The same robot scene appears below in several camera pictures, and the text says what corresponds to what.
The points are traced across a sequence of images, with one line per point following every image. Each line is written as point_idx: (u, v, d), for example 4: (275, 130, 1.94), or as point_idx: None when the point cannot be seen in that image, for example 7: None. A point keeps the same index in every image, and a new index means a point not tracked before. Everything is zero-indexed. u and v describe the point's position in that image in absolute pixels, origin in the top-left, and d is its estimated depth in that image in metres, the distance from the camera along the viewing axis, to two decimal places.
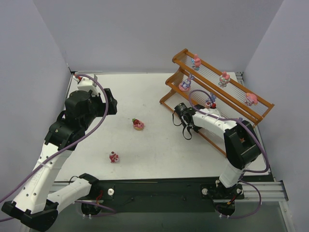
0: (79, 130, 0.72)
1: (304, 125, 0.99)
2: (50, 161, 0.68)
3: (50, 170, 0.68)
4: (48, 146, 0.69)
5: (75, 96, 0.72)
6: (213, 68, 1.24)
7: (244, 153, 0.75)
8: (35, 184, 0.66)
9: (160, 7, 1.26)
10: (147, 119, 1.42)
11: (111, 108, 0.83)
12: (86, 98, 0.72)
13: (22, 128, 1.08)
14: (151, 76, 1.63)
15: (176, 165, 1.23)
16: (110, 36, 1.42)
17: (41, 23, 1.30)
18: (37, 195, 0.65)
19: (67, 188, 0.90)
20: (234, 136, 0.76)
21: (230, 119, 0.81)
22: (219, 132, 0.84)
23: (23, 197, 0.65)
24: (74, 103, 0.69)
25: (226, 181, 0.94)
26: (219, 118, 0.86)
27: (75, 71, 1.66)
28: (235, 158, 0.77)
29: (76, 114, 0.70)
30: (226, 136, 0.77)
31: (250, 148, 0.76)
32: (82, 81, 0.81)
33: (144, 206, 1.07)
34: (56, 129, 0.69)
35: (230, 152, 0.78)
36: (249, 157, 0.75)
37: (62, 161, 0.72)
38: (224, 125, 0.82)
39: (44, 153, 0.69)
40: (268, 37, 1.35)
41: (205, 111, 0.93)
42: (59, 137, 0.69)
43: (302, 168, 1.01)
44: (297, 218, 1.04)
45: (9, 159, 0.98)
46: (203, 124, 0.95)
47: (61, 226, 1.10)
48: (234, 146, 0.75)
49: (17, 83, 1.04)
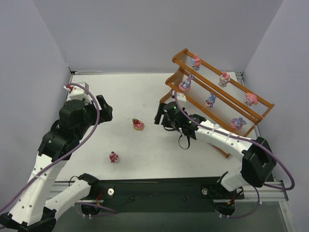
0: (73, 139, 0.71)
1: (305, 125, 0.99)
2: (45, 172, 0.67)
3: (45, 181, 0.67)
4: (42, 158, 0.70)
5: (69, 106, 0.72)
6: (213, 68, 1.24)
7: (263, 171, 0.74)
8: (31, 196, 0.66)
9: (159, 7, 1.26)
10: (147, 119, 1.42)
11: (106, 114, 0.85)
12: (80, 107, 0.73)
13: (22, 128, 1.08)
14: (151, 76, 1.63)
15: (176, 165, 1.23)
16: (110, 36, 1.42)
17: (41, 23, 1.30)
18: (33, 207, 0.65)
19: (66, 192, 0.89)
20: (254, 158, 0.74)
21: (244, 138, 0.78)
22: (231, 150, 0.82)
23: (19, 210, 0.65)
24: (67, 112, 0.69)
25: (229, 186, 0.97)
26: (230, 135, 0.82)
27: (75, 71, 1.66)
28: (254, 178, 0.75)
29: (70, 123, 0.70)
30: (245, 160, 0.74)
31: (267, 164, 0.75)
32: (74, 91, 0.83)
33: (144, 207, 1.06)
34: (49, 140, 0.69)
35: (247, 173, 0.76)
36: (267, 174, 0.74)
37: (57, 170, 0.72)
38: (238, 144, 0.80)
39: (38, 165, 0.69)
40: (269, 36, 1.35)
41: (210, 126, 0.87)
42: (52, 148, 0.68)
43: (302, 168, 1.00)
44: (297, 218, 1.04)
45: (9, 159, 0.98)
46: (207, 139, 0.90)
47: (61, 225, 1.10)
48: (256, 169, 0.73)
49: (16, 82, 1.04)
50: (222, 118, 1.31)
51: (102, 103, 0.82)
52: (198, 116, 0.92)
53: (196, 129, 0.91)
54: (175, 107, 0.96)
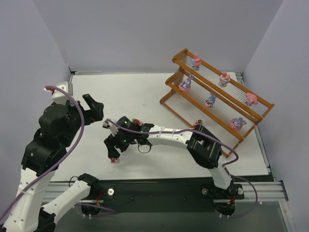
0: (59, 149, 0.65)
1: (304, 125, 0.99)
2: (31, 187, 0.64)
3: (33, 195, 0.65)
4: (27, 171, 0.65)
5: (50, 113, 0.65)
6: (213, 68, 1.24)
7: (209, 153, 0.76)
8: (21, 210, 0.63)
9: (159, 7, 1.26)
10: (147, 119, 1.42)
11: (96, 113, 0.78)
12: (63, 114, 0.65)
13: (22, 128, 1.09)
14: (151, 76, 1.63)
15: (176, 166, 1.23)
16: (110, 36, 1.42)
17: (41, 23, 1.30)
18: (24, 221, 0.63)
19: (66, 194, 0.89)
20: (196, 144, 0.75)
21: (184, 130, 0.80)
22: (180, 145, 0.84)
23: (11, 224, 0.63)
24: (48, 122, 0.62)
25: (221, 184, 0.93)
26: (174, 131, 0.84)
27: (75, 71, 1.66)
28: (205, 163, 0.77)
29: (52, 133, 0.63)
30: (190, 149, 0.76)
31: (212, 145, 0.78)
32: (56, 93, 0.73)
33: (143, 207, 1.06)
34: (31, 153, 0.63)
35: (199, 161, 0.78)
36: (216, 155, 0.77)
37: (46, 182, 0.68)
38: (181, 137, 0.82)
39: (24, 179, 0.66)
40: (269, 36, 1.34)
41: (158, 129, 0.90)
42: (35, 160, 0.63)
43: (302, 168, 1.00)
44: (297, 218, 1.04)
45: (10, 159, 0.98)
46: (161, 142, 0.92)
47: (61, 226, 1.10)
48: (201, 153, 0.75)
49: (17, 82, 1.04)
50: (222, 118, 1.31)
51: (90, 103, 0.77)
52: (147, 124, 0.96)
53: (147, 136, 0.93)
54: (125, 122, 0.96)
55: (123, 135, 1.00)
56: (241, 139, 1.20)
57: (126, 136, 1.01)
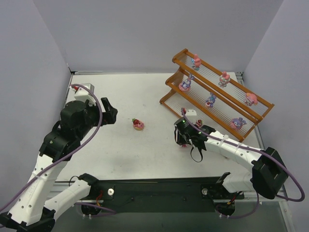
0: (74, 140, 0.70)
1: (304, 125, 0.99)
2: (45, 173, 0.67)
3: (45, 181, 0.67)
4: (43, 158, 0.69)
5: (70, 107, 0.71)
6: (213, 68, 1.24)
7: (273, 182, 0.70)
8: (31, 196, 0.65)
9: (159, 7, 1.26)
10: (147, 119, 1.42)
11: (110, 117, 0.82)
12: (82, 108, 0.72)
13: (22, 128, 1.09)
14: (151, 76, 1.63)
15: (176, 166, 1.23)
16: (110, 36, 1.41)
17: (41, 23, 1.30)
18: (32, 207, 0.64)
19: (66, 192, 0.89)
20: (264, 168, 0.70)
21: (251, 148, 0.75)
22: (242, 161, 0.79)
23: (18, 210, 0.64)
24: (69, 113, 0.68)
25: (230, 187, 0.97)
26: (239, 145, 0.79)
27: (75, 71, 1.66)
28: (265, 189, 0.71)
29: (70, 124, 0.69)
30: (255, 170, 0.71)
31: (277, 174, 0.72)
32: (79, 92, 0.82)
33: (143, 207, 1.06)
34: (50, 141, 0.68)
35: (257, 184, 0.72)
36: (279, 185, 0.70)
37: (58, 171, 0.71)
38: (247, 155, 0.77)
39: (39, 165, 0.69)
40: (269, 36, 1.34)
41: (220, 137, 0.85)
42: (53, 148, 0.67)
43: (301, 168, 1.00)
44: (297, 218, 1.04)
45: (10, 159, 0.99)
46: (217, 151, 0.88)
47: (60, 225, 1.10)
48: (265, 180, 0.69)
49: (16, 82, 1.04)
50: (222, 118, 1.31)
51: (106, 106, 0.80)
52: (207, 127, 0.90)
53: (205, 140, 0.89)
54: (183, 121, 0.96)
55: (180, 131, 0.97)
56: (241, 139, 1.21)
57: (183, 133, 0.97)
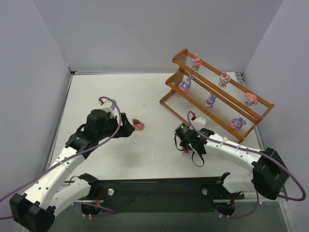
0: (94, 140, 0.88)
1: (304, 125, 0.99)
2: (67, 161, 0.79)
3: (65, 169, 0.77)
4: (67, 149, 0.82)
5: (96, 113, 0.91)
6: (213, 68, 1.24)
7: (275, 183, 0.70)
8: (49, 179, 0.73)
9: (159, 7, 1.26)
10: (147, 119, 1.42)
11: (125, 130, 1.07)
12: (104, 115, 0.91)
13: (22, 128, 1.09)
14: (151, 76, 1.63)
15: (176, 166, 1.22)
16: (110, 36, 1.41)
17: (41, 23, 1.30)
18: (49, 189, 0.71)
19: (66, 189, 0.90)
20: (264, 169, 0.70)
21: (252, 149, 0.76)
22: (242, 163, 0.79)
23: (35, 190, 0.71)
24: (94, 118, 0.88)
25: (231, 188, 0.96)
26: (239, 147, 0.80)
27: (75, 71, 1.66)
28: (267, 190, 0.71)
29: (94, 127, 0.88)
30: (256, 171, 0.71)
31: (278, 174, 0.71)
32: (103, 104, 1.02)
33: (143, 207, 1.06)
34: (77, 137, 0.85)
35: (259, 185, 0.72)
36: (281, 186, 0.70)
37: (76, 165, 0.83)
38: (247, 156, 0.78)
39: (63, 154, 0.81)
40: (269, 36, 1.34)
41: (219, 139, 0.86)
42: (78, 143, 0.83)
43: (301, 169, 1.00)
44: (297, 218, 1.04)
45: (11, 158, 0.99)
46: (217, 153, 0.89)
47: (60, 225, 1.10)
48: (266, 180, 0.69)
49: (16, 82, 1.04)
50: (222, 118, 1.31)
51: (123, 120, 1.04)
52: (206, 130, 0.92)
53: (205, 142, 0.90)
54: (182, 126, 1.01)
55: (180, 137, 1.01)
56: (241, 139, 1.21)
57: (183, 139, 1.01)
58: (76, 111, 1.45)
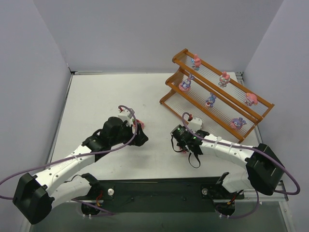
0: (107, 146, 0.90)
1: (304, 125, 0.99)
2: (81, 157, 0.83)
3: (77, 164, 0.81)
4: (83, 147, 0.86)
5: (113, 120, 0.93)
6: (213, 68, 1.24)
7: (271, 178, 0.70)
8: (61, 169, 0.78)
9: (159, 7, 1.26)
10: (147, 119, 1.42)
11: (138, 139, 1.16)
12: (120, 123, 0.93)
13: (23, 128, 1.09)
14: (151, 76, 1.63)
15: (176, 165, 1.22)
16: (110, 36, 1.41)
17: (41, 23, 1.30)
18: (58, 178, 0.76)
19: (66, 185, 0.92)
20: (258, 165, 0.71)
21: (245, 146, 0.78)
22: (235, 160, 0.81)
23: (45, 175, 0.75)
24: (110, 125, 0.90)
25: (230, 187, 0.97)
26: (231, 145, 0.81)
27: (75, 71, 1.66)
28: (263, 185, 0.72)
29: (109, 133, 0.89)
30: (250, 167, 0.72)
31: (274, 169, 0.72)
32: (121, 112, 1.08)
33: (143, 207, 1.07)
34: (93, 140, 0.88)
35: (255, 181, 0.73)
36: (276, 181, 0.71)
37: (87, 162, 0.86)
38: (240, 153, 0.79)
39: (78, 150, 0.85)
40: (269, 36, 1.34)
41: (214, 139, 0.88)
42: (93, 145, 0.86)
43: (301, 169, 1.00)
44: (297, 218, 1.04)
45: (11, 158, 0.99)
46: (213, 153, 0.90)
47: (60, 225, 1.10)
48: (261, 176, 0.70)
49: (16, 82, 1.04)
50: (222, 118, 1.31)
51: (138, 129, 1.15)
52: (201, 131, 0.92)
53: (200, 143, 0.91)
54: (178, 128, 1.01)
55: (177, 139, 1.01)
56: (241, 139, 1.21)
57: (179, 140, 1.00)
58: (76, 111, 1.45)
